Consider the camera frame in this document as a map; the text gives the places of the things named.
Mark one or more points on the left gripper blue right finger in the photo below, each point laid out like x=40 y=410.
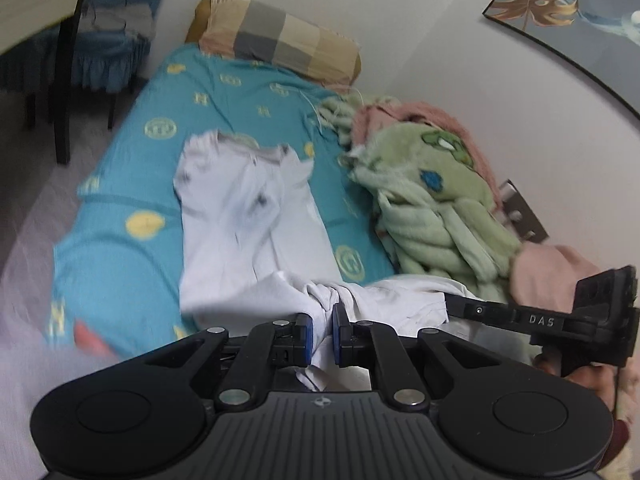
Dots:
x=362 y=343

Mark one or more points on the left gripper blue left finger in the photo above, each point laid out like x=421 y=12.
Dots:
x=284 y=342

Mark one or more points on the white long-sleeve shirt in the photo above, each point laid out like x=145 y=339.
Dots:
x=255 y=248

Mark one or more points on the person's right hand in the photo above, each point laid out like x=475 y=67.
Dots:
x=617 y=389

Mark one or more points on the pink fleece blanket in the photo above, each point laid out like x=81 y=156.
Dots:
x=545 y=276

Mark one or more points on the green fleece blanket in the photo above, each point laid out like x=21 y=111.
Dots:
x=435 y=197

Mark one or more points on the teal patterned bed sheet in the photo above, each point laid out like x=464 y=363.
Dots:
x=117 y=271

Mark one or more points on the plaid beige grey pillow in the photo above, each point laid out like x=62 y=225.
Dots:
x=253 y=31

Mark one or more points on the grey cloth on chair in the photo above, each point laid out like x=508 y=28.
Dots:
x=135 y=20

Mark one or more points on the blue covered chair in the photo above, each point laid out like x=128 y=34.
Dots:
x=103 y=61

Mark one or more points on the black table leg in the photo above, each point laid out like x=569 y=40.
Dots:
x=62 y=88

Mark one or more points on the white table top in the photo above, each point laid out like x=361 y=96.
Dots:
x=21 y=19

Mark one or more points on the gold leaf wall painting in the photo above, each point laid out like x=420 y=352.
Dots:
x=599 y=37

